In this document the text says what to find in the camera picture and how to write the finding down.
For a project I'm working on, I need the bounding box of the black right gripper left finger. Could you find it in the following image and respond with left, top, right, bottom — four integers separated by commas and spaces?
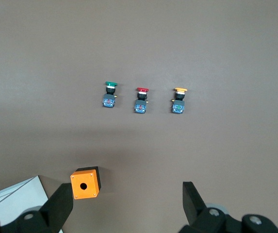
0, 183, 74, 233

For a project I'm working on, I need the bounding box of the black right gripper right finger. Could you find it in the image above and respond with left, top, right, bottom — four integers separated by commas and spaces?
179, 181, 244, 233

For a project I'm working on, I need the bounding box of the yellow mushroom push button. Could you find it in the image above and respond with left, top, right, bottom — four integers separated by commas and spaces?
170, 87, 188, 115

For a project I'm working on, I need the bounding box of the white drawer cabinet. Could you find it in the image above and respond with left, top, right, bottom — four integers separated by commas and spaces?
0, 176, 49, 220

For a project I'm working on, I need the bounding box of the green mushroom push button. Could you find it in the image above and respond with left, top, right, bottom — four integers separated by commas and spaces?
102, 81, 119, 109

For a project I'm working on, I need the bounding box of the red mushroom push button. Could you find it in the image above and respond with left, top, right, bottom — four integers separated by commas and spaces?
134, 87, 150, 114

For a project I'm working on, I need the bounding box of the orange button enclosure box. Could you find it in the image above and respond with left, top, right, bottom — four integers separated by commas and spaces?
70, 166, 102, 200

